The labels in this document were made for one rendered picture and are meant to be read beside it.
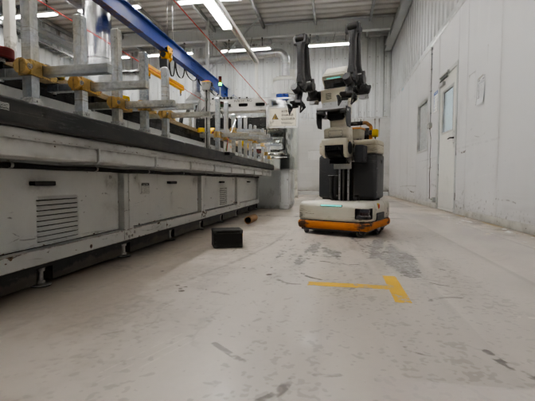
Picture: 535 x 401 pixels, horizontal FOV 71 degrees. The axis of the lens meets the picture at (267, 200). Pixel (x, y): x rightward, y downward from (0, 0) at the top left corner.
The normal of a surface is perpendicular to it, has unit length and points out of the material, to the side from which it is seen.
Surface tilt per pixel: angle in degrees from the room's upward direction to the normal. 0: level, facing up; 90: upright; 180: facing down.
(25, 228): 90
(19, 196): 90
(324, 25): 90
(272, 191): 90
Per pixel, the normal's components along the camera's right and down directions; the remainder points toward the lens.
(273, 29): -0.18, 0.05
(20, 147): 0.98, 0.01
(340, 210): -0.54, 0.04
